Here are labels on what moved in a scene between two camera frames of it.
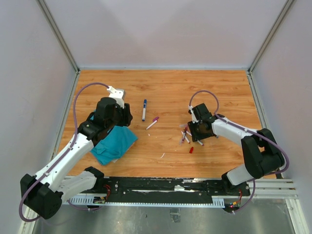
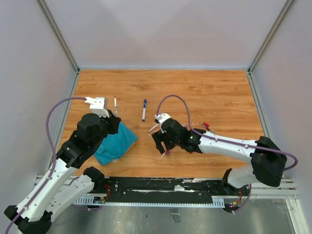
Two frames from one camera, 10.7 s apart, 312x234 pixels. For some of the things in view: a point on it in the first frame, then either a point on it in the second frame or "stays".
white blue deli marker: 144,113 stays
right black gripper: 195,135 → 157,137
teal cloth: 114,145 stays
